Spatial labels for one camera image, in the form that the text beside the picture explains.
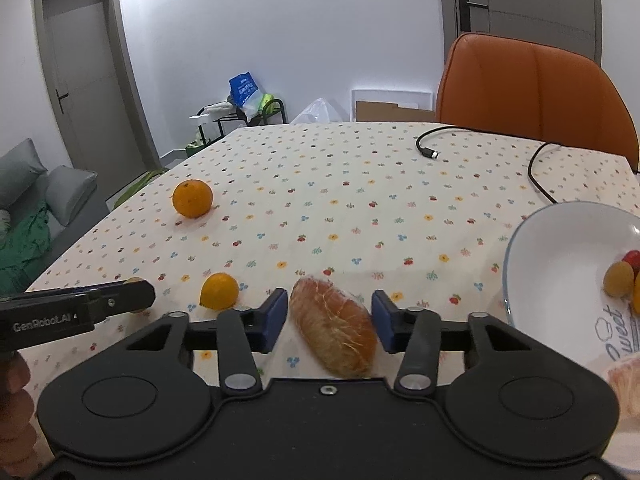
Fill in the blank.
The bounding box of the blue plastic bag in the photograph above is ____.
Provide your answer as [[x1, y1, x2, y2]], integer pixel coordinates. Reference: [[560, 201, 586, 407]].
[[229, 72, 264, 119]]

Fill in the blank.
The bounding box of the small peeled pomelo segment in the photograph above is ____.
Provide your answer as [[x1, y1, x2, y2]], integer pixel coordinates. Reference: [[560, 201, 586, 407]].
[[290, 276, 378, 378]]

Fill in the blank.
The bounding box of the grey sofa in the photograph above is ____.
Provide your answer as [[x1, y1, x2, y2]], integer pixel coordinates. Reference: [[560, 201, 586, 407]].
[[1, 139, 108, 272]]

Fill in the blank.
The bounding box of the grey entrance door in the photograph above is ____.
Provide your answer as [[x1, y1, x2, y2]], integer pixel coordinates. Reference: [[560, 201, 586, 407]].
[[442, 0, 602, 63]]

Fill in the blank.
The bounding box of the black door handle lock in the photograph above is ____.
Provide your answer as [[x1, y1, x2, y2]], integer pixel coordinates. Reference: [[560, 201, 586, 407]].
[[458, 0, 488, 32]]

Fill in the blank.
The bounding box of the large peeled pomelo segment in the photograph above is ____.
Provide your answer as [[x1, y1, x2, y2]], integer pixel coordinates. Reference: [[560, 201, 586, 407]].
[[604, 353, 640, 419]]

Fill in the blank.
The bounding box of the green leaf floor mat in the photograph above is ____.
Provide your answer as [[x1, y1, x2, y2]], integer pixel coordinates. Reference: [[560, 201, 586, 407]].
[[113, 168, 168, 209]]

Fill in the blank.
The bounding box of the white ceramic plate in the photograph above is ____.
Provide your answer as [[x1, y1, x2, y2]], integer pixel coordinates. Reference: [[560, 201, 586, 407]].
[[502, 202, 639, 479]]

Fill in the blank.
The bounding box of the red small plum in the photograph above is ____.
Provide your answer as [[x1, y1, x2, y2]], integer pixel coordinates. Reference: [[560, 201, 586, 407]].
[[622, 249, 640, 274]]

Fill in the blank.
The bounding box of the orange leather chair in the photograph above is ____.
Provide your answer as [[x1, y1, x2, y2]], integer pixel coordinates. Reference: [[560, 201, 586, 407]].
[[435, 32, 639, 170]]

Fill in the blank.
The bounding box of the grey side door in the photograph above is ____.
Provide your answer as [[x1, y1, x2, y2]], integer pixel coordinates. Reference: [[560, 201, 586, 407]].
[[34, 0, 160, 198]]

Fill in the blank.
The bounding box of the floral patterned tablecloth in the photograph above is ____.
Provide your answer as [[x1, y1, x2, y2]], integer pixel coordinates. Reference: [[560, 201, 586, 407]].
[[24, 124, 639, 396]]

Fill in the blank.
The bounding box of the black metal shelf rack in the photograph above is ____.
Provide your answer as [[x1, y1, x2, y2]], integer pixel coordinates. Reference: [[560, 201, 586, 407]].
[[190, 99, 288, 146]]

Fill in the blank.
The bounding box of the white framed cardboard panel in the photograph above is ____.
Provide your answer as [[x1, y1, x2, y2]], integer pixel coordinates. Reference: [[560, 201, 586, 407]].
[[352, 89, 435, 122]]

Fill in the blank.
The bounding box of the single orange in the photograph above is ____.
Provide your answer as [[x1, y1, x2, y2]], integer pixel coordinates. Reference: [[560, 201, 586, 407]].
[[171, 179, 214, 219]]

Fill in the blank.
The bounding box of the green blanket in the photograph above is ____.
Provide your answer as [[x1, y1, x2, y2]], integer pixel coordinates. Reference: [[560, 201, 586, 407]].
[[0, 202, 52, 297]]

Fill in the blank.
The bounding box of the black usb cable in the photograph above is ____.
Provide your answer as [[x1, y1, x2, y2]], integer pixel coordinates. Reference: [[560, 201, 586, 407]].
[[415, 124, 566, 206]]

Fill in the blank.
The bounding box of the small yellow orange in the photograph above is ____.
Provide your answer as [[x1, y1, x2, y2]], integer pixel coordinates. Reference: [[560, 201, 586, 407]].
[[629, 273, 640, 315], [200, 272, 240, 311]]

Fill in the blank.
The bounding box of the person's left hand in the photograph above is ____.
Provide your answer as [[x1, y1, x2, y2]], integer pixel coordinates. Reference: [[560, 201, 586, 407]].
[[1, 352, 38, 479]]

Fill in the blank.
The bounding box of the clear plastic bag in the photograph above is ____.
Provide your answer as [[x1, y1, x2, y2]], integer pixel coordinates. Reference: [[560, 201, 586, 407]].
[[290, 98, 349, 125]]

